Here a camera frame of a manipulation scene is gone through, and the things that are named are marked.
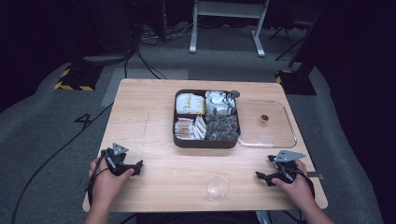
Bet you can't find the clear lid with brown knob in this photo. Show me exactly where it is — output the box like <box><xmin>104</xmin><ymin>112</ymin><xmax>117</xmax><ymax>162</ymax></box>
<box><xmin>233</xmin><ymin>98</ymin><xmax>298</xmax><ymax>149</ymax></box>

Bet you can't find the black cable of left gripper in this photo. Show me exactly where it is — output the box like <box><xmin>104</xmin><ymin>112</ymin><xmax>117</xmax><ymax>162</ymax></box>
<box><xmin>87</xmin><ymin>148</ymin><xmax>110</xmax><ymax>207</ymax></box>

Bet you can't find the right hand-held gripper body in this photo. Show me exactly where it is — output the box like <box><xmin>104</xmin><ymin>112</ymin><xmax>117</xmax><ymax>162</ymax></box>
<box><xmin>267</xmin><ymin>149</ymin><xmax>307</xmax><ymax>185</ymax></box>

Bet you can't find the stack of silver packets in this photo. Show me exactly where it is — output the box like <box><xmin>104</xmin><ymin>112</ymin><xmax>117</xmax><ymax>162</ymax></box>
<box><xmin>205</xmin><ymin>90</ymin><xmax>237</xmax><ymax>117</ymax></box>

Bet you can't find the grey tape strip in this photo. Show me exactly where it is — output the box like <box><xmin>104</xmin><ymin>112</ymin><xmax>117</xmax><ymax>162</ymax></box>
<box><xmin>307</xmin><ymin>171</ymin><xmax>325</xmax><ymax>181</ymax></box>

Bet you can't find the clear plastic cup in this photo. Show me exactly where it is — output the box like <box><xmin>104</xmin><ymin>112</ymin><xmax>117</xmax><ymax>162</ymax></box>
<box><xmin>205</xmin><ymin>174</ymin><xmax>231</xmax><ymax>203</ymax></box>

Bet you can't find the pile of dark wrapped packets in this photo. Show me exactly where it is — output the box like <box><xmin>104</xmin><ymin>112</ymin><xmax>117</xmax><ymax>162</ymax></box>
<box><xmin>204</xmin><ymin>113</ymin><xmax>240</xmax><ymax>142</ymax></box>

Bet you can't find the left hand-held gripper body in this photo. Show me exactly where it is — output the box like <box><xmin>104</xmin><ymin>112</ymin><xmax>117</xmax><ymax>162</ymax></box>
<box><xmin>100</xmin><ymin>142</ymin><xmax>135</xmax><ymax>177</ymax></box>

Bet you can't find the person's left hand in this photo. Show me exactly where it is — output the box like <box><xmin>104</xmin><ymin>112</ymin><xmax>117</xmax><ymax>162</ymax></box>
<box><xmin>89</xmin><ymin>156</ymin><xmax>135</xmax><ymax>210</ymax></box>

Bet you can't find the white metal desk frame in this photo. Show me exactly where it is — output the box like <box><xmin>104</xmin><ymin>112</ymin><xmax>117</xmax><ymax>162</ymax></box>
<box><xmin>189</xmin><ymin>0</ymin><xmax>271</xmax><ymax>58</ymax></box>

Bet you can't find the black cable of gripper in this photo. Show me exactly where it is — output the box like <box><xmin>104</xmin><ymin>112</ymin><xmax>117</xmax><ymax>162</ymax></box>
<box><xmin>292</xmin><ymin>167</ymin><xmax>316</xmax><ymax>200</ymax></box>
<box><xmin>87</xmin><ymin>148</ymin><xmax>110</xmax><ymax>207</ymax></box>

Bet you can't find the brown divided tray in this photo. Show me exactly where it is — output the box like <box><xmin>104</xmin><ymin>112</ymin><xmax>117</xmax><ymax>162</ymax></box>
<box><xmin>172</xmin><ymin>89</ymin><xmax>241</xmax><ymax>149</ymax></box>

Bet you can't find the black tripod stand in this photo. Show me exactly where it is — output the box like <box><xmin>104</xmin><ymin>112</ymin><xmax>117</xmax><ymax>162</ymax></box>
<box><xmin>268</xmin><ymin>18</ymin><xmax>316</xmax><ymax>62</ymax></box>

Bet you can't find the person's dark clothing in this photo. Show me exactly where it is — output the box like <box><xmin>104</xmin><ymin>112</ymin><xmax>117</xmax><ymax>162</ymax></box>
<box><xmin>135</xmin><ymin>211</ymin><xmax>260</xmax><ymax>224</ymax></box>

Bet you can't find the stack of white yellow packets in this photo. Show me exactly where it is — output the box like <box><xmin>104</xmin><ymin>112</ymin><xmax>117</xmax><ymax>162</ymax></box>
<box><xmin>176</xmin><ymin>92</ymin><xmax>206</xmax><ymax>116</ymax></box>

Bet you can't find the person's right hand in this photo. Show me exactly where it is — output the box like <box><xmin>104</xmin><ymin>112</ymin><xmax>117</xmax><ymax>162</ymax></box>
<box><xmin>271</xmin><ymin>159</ymin><xmax>316</xmax><ymax>212</ymax></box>

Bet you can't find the black yellow striped stand base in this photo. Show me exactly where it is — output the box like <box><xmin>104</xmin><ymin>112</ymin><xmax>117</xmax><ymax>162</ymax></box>
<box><xmin>275</xmin><ymin>69</ymin><xmax>318</xmax><ymax>96</ymax></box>
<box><xmin>53</xmin><ymin>63</ymin><xmax>105</xmax><ymax>92</ymax></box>

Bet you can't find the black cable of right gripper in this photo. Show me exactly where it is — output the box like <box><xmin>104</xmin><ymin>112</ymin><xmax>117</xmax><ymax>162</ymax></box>
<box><xmin>292</xmin><ymin>167</ymin><xmax>316</xmax><ymax>200</ymax></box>

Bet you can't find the pile of clear white sachets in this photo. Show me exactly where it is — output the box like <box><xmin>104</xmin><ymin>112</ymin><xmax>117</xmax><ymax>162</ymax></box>
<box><xmin>174</xmin><ymin>115</ymin><xmax>207</xmax><ymax>141</ymax></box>

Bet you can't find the long black floor cable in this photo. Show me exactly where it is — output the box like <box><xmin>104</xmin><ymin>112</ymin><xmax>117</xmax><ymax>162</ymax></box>
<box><xmin>10</xmin><ymin>102</ymin><xmax>114</xmax><ymax>224</ymax></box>

